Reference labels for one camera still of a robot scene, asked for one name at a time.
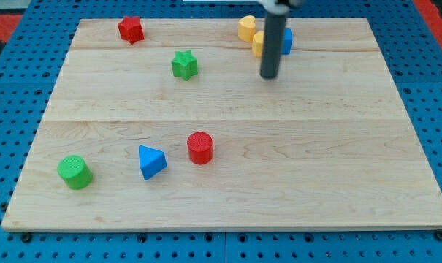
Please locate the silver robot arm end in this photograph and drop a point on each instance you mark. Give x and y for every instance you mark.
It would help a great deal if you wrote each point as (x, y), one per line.
(280, 7)

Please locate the blue triangle block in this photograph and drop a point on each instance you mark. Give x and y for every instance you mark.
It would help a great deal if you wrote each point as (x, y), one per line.
(151, 160)

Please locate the red cylinder block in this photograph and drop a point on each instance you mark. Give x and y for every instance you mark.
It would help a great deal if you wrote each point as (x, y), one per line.
(200, 147)

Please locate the light wooden board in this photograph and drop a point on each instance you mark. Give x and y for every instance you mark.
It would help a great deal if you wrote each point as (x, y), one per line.
(326, 146)

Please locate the green star block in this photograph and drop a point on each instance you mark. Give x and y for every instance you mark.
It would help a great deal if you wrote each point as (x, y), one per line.
(184, 64)

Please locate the yellow rounded block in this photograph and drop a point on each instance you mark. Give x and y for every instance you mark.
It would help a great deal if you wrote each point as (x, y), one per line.
(257, 44)

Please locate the blue cube block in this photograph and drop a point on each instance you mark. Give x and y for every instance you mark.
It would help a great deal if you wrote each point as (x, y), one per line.
(287, 41)

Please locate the yellow heart block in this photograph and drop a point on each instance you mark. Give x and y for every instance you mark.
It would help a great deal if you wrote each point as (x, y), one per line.
(246, 28)

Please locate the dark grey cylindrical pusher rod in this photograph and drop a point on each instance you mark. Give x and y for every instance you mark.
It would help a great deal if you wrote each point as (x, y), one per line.
(274, 30)

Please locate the red star block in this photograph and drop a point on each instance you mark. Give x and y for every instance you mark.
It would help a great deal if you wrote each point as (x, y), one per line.
(130, 29)

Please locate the green cylinder block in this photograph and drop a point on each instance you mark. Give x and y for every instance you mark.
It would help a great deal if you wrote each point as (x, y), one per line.
(74, 171)

